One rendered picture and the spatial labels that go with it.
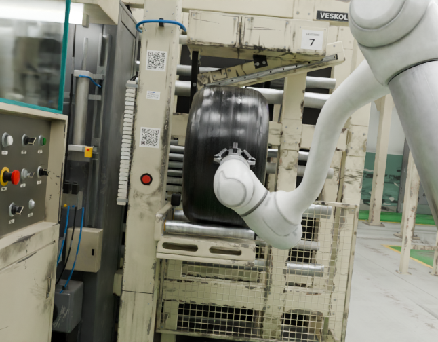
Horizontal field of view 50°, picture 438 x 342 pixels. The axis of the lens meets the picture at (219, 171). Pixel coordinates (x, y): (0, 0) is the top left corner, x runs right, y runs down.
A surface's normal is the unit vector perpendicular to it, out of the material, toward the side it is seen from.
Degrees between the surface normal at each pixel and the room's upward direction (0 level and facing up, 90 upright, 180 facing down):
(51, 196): 90
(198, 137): 77
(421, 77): 82
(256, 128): 67
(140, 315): 90
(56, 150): 90
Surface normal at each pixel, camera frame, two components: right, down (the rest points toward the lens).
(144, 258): -0.02, 0.05
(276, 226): -0.15, 0.41
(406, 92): -0.84, 0.07
